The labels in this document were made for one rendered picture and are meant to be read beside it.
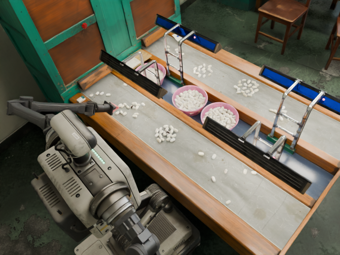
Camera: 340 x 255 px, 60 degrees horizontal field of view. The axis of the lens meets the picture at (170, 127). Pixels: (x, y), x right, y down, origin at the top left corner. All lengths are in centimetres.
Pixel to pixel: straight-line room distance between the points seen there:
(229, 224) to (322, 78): 239
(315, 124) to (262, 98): 40
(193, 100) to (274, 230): 106
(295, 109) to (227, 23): 235
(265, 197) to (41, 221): 189
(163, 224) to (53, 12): 154
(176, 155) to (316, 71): 228
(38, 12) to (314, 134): 193
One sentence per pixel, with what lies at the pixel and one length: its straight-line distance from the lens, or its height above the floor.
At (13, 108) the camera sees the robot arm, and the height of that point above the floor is 130.
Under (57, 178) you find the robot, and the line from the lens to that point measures 118.
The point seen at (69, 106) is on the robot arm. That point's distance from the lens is 190.
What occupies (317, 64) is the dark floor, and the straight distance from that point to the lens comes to 388.
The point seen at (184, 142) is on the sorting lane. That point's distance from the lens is 201.
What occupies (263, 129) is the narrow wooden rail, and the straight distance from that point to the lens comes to 214.
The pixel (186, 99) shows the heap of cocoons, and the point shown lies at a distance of 226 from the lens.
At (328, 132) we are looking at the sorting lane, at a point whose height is 74.
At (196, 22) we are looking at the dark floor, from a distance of 441.
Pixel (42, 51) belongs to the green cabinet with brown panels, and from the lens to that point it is 220.
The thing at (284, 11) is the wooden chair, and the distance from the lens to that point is 380.
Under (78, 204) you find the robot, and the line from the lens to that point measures 110.
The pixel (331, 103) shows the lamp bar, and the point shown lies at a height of 108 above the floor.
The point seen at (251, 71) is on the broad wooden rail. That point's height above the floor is 76.
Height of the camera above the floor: 239
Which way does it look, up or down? 52 degrees down
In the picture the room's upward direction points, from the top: 8 degrees counter-clockwise
